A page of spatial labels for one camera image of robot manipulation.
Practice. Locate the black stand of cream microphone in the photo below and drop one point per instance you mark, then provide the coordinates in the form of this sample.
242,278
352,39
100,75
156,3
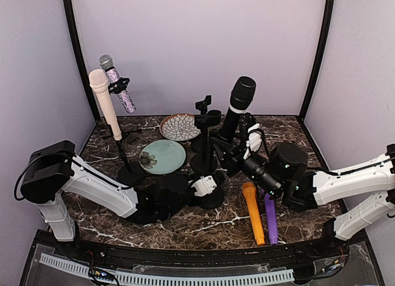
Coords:
131,173

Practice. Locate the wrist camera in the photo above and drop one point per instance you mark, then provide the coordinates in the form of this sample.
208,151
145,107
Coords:
203,185
251,135

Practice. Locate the black stand of purple microphone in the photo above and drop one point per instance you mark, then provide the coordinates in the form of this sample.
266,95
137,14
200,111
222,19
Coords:
205,161

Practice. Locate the black front rail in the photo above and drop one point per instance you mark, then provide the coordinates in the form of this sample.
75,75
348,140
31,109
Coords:
298,255

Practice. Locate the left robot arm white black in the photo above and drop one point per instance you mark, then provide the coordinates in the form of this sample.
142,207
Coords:
57,168

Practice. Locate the white slotted cable duct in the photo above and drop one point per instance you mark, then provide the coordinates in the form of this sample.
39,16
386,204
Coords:
130,278

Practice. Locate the orange microphone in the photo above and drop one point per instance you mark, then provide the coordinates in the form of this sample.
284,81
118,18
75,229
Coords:
249,193

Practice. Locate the black frame post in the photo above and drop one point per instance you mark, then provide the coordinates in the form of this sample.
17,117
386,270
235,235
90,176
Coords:
320,50
75,41

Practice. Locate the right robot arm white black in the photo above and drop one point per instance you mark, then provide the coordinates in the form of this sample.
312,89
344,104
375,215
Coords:
374,177

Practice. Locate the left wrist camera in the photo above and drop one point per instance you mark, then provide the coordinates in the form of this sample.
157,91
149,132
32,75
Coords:
203,185

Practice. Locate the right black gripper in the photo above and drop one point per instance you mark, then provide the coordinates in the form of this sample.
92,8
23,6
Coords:
229,161

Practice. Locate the right black frame post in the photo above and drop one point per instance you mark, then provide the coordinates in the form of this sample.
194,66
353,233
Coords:
320,50

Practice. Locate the light green plate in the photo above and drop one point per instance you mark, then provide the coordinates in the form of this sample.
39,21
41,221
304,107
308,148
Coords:
162,157

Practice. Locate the glitter silver purple microphone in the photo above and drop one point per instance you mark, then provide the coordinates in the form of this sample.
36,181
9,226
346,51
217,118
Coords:
117,84

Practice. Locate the left black frame post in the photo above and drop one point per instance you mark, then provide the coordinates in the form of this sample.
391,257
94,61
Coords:
75,41

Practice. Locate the floral patterned bowl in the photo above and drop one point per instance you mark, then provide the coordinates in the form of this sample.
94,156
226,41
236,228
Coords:
179,127

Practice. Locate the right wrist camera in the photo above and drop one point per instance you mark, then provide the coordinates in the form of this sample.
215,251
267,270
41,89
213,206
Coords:
251,135

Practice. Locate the empty black microphone stand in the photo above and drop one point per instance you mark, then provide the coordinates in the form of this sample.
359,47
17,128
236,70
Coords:
202,121

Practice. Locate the cream pink microphone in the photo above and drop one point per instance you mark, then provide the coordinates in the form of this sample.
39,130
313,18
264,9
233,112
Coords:
99,84

